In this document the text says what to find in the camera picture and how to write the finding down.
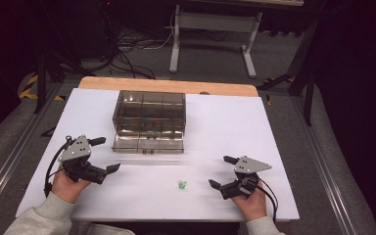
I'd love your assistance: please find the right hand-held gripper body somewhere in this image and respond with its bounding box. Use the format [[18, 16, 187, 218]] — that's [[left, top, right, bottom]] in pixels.
[[219, 155, 273, 201]]

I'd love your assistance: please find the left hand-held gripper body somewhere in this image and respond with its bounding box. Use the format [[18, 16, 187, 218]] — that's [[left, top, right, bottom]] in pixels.
[[58, 134, 110, 186]]

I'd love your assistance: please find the smoky acrylic drawer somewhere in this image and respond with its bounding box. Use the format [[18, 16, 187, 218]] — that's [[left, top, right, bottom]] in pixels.
[[111, 131, 186, 155]]

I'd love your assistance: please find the smoky acrylic drawer organizer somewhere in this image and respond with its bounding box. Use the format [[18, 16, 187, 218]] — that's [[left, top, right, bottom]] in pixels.
[[112, 89, 187, 145]]

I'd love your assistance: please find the person's left hand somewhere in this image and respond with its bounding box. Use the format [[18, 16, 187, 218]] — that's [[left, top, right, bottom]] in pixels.
[[51, 169, 93, 205]]

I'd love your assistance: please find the person's right hand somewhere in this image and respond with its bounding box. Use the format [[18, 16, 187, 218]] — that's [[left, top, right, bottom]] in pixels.
[[231, 187, 269, 223]]

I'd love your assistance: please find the white table sheet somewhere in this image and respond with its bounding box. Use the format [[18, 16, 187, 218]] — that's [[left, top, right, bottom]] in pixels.
[[15, 87, 301, 223]]

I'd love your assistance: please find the person's grey clothing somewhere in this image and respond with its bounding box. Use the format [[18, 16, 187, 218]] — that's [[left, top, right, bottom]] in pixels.
[[69, 220, 137, 235]]

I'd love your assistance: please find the yellow black floor tape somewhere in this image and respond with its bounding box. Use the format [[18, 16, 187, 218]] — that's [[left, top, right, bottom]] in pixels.
[[18, 74, 66, 103]]

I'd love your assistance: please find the black metal stand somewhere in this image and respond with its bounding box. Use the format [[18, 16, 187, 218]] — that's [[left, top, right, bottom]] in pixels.
[[33, 0, 96, 115], [257, 14, 328, 127]]

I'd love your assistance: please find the left hand-held gripper cable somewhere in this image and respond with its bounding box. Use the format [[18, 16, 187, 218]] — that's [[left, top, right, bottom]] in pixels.
[[43, 134, 74, 199]]

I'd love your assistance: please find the hand-held gripper cable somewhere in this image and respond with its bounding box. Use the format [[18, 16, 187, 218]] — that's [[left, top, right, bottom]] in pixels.
[[43, 134, 74, 199], [257, 177, 279, 223]]

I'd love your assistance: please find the right hand-held gripper cable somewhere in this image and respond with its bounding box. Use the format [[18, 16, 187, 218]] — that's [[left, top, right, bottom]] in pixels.
[[257, 177, 279, 223]]

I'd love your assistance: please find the metal floor rail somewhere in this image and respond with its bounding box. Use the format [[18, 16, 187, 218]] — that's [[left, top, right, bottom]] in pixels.
[[289, 95, 360, 235], [0, 81, 64, 217]]

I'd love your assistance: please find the black floor cable bundle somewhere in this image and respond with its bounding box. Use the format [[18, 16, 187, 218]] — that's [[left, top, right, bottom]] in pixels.
[[92, 0, 177, 80]]

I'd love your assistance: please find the white metal desk frame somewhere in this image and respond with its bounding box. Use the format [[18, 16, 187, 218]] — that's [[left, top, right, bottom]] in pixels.
[[168, 0, 305, 79]]

